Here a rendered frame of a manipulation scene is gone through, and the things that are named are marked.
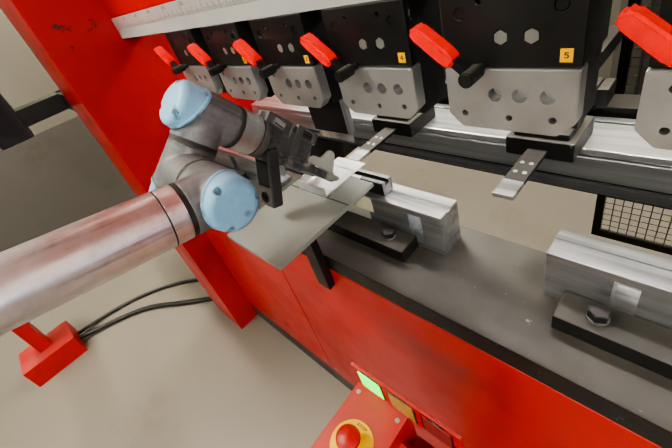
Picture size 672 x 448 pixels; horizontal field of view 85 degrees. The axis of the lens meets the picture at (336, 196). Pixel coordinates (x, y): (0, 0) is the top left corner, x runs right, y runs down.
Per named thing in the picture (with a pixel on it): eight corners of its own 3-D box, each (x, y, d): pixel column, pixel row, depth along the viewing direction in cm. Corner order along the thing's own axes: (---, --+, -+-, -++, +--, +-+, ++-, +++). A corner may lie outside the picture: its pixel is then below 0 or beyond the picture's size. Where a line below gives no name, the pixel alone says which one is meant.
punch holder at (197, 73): (193, 93, 105) (162, 33, 95) (218, 80, 109) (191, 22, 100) (219, 96, 95) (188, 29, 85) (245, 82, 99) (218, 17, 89)
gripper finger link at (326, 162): (353, 159, 77) (317, 143, 72) (343, 186, 77) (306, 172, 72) (345, 158, 79) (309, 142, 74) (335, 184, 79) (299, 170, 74)
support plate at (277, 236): (228, 238, 76) (226, 235, 75) (316, 169, 89) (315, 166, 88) (281, 271, 64) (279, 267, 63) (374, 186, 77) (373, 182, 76)
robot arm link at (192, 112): (149, 124, 57) (169, 72, 57) (212, 148, 65) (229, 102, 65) (169, 132, 52) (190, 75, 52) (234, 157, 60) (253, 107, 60)
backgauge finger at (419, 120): (336, 161, 90) (330, 144, 87) (398, 112, 103) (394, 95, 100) (374, 171, 82) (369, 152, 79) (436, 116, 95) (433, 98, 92)
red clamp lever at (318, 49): (297, 35, 55) (344, 76, 54) (316, 25, 57) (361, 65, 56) (295, 44, 57) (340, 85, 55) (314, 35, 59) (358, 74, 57)
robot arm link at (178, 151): (160, 215, 51) (189, 140, 51) (136, 193, 59) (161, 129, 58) (212, 225, 56) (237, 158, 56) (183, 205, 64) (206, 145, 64)
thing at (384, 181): (319, 176, 90) (316, 166, 88) (328, 169, 91) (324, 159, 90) (384, 196, 76) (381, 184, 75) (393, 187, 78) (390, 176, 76)
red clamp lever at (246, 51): (229, 40, 69) (265, 74, 67) (246, 32, 71) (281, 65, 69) (229, 48, 70) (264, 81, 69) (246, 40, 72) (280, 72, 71)
